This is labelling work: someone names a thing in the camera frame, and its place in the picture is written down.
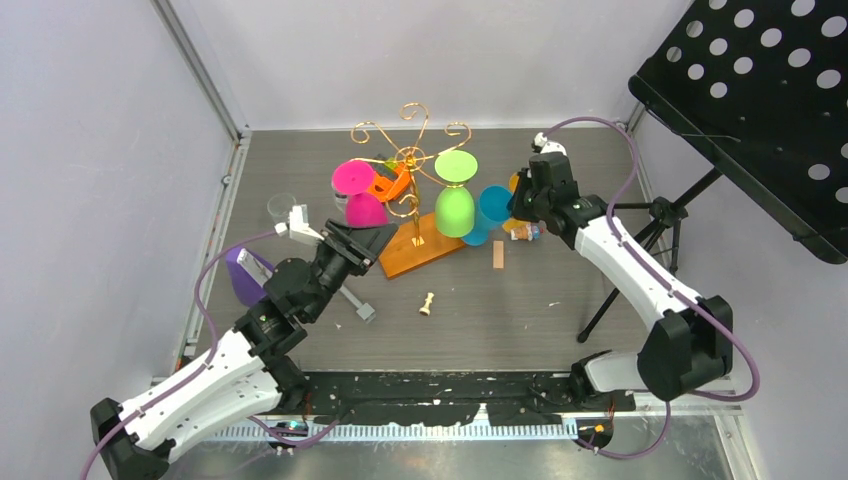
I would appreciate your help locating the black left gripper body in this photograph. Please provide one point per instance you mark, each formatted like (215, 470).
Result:
(336, 262)

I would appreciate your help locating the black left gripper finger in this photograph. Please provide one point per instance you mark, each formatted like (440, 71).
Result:
(368, 243)
(337, 239)

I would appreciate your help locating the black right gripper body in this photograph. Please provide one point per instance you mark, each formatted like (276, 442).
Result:
(527, 204)

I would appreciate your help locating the blue plastic wine glass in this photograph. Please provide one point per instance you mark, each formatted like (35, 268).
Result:
(491, 212)

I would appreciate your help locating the pink plastic wine glass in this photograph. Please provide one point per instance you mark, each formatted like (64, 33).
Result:
(353, 179)

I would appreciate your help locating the green plastic wine glass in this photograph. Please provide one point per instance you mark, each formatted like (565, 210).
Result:
(455, 206)

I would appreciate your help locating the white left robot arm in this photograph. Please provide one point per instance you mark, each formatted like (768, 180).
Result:
(247, 370)

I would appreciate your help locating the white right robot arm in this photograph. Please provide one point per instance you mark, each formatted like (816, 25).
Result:
(687, 344)

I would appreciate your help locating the clear stemmed wine glass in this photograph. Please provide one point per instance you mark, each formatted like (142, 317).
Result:
(340, 200)

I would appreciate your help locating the yellow plastic wine glass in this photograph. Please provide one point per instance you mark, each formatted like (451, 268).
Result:
(512, 223)

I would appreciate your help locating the small colourful toy figure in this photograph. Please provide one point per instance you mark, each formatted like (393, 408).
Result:
(527, 232)

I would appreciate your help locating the orange plastic U-shaped toy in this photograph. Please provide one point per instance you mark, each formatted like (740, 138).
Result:
(388, 189)

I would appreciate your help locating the grey metal T-shaped part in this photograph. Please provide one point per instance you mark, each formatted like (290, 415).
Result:
(364, 310)

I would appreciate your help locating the clear glass tumbler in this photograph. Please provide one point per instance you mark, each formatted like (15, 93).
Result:
(279, 207)

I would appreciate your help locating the small wooden block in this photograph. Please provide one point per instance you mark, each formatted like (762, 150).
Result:
(498, 254)

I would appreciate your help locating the grey lego plate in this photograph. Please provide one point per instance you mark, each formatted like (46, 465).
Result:
(379, 166)

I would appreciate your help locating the white chess piece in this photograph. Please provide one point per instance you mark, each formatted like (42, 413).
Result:
(425, 309)

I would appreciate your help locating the black music stand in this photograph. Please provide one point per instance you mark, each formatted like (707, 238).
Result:
(759, 89)

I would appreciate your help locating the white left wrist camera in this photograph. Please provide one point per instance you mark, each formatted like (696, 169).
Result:
(296, 227)

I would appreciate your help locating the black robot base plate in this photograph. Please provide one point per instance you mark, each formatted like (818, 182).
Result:
(441, 398)

